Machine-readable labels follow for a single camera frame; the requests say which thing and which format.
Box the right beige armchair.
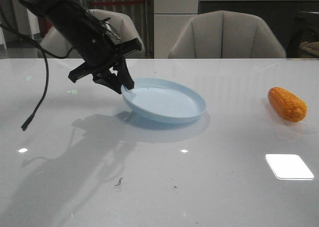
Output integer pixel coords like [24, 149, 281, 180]
[168, 10, 286, 59]

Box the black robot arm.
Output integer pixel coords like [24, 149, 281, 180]
[19, 0, 142, 93]

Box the red barrier tape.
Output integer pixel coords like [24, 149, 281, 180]
[88, 0, 148, 6]

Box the white cabinet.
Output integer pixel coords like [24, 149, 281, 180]
[154, 0, 198, 59]

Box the dark counter with light top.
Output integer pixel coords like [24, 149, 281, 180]
[198, 0, 319, 57]

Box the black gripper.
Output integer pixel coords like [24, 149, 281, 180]
[68, 24, 142, 94]

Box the orange corn cob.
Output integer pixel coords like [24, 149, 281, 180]
[268, 87, 307, 123]

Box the light blue round plate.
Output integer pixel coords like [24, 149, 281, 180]
[121, 78, 206, 124]

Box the black dangling cable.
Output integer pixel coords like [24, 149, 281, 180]
[0, 23, 73, 131]

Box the left beige armchair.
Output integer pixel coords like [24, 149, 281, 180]
[40, 9, 143, 56]

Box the red trash bin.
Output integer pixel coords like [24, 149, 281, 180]
[37, 17, 52, 37]

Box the beige armchair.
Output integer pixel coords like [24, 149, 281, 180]
[168, 10, 286, 59]
[40, 9, 143, 56]

